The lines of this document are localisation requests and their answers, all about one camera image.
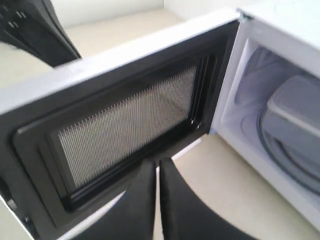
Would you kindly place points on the white microwave door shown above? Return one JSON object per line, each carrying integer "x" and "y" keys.
{"x": 72, "y": 139}

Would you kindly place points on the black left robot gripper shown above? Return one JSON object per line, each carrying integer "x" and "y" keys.
{"x": 33, "y": 26}

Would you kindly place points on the glass microwave turntable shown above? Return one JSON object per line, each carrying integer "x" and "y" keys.
{"x": 290, "y": 133}

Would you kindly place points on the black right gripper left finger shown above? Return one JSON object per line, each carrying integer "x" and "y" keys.
{"x": 133, "y": 216}

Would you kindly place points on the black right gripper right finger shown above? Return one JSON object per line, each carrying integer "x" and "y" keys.
{"x": 184, "y": 216}

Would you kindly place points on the white Midea microwave oven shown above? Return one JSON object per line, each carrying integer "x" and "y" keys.
{"x": 276, "y": 55}

